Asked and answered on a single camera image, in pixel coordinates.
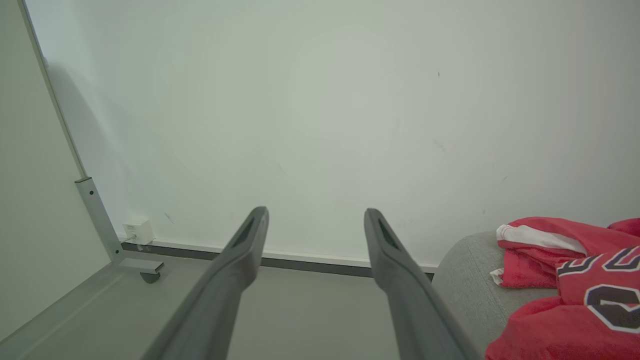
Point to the light grey fabric sofa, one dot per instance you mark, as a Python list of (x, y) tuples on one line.
[(470, 290)]

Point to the white partition panel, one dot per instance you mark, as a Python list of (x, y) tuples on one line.
[(35, 175)]

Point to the red basketball jersey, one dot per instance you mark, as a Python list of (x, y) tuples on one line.
[(575, 295)]

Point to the grey metal partition foot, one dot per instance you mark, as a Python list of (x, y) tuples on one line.
[(107, 235)]

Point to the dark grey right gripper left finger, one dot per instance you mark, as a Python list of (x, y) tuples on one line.
[(225, 290)]

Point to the white wall socket box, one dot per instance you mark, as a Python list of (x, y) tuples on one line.
[(139, 231)]

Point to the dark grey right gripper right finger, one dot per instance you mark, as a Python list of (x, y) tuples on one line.
[(405, 295)]

